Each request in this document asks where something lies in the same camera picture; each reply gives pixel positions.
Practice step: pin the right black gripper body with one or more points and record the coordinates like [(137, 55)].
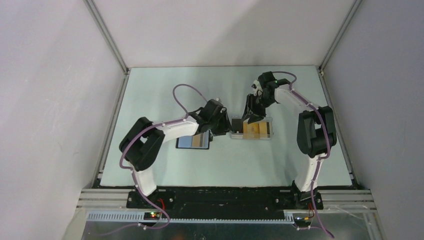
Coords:
[(264, 102)]

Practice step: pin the controller board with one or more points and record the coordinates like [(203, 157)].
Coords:
[(303, 223), (152, 216)]

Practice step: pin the right controller board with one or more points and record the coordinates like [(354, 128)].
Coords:
[(303, 223)]

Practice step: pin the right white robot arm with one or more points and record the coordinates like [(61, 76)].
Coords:
[(316, 130)]

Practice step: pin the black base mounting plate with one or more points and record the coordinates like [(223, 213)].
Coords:
[(226, 203)]

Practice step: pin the left aluminium frame post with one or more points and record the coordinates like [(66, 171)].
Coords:
[(106, 34)]

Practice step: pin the right aluminium frame post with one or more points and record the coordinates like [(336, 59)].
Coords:
[(355, 6)]

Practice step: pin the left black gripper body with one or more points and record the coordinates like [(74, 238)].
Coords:
[(213, 122)]

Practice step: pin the black credit card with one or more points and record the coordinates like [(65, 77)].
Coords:
[(237, 125)]

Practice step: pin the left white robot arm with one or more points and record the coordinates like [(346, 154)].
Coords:
[(141, 145)]

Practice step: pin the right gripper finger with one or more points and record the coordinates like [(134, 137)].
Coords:
[(250, 107), (255, 117)]

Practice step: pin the aluminium frame post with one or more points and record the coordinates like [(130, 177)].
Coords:
[(355, 6), (106, 34)]

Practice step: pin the black card holder wallet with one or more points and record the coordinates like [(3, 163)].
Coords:
[(184, 142)]

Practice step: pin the orange credit card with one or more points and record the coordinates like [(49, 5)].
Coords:
[(256, 130), (200, 141)]

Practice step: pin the left controller board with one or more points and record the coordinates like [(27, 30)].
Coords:
[(152, 216)]

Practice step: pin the clear plastic card tray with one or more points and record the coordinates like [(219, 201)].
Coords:
[(240, 136)]

